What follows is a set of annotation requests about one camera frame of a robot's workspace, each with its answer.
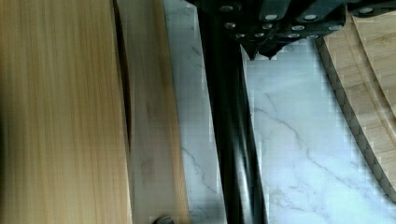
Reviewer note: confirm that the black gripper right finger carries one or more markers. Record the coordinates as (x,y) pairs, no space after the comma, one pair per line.
(293,20)

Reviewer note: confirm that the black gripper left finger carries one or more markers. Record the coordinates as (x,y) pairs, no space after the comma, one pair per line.
(253,24)

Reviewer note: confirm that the bamboo drawer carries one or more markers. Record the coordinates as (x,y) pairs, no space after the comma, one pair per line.
(89,131)

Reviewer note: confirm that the bamboo cutting board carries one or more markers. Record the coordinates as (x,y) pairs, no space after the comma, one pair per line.
(360,64)

